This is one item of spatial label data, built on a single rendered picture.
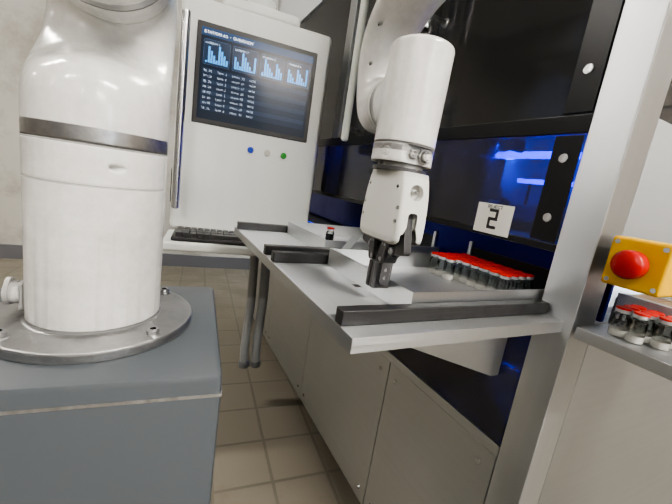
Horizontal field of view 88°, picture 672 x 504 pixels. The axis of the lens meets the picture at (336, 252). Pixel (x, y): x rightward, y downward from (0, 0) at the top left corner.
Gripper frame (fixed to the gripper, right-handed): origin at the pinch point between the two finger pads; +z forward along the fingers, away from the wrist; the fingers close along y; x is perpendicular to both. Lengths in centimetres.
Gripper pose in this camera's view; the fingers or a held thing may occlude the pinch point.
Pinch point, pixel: (379, 273)
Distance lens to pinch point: 52.4
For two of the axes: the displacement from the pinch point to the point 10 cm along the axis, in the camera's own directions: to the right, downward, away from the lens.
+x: -8.8, -0.6, -4.6
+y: -4.4, -2.4, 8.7
